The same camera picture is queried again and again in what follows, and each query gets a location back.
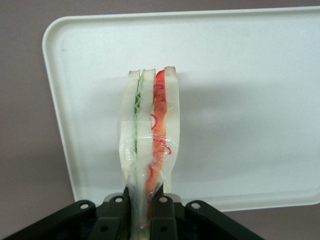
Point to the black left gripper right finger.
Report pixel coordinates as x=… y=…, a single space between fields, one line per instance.
x=165 y=222

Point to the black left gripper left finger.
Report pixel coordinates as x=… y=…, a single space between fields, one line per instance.
x=107 y=222

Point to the triangle sandwich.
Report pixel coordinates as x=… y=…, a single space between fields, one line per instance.
x=145 y=125

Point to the cream plastic tray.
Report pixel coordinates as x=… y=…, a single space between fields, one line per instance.
x=237 y=100

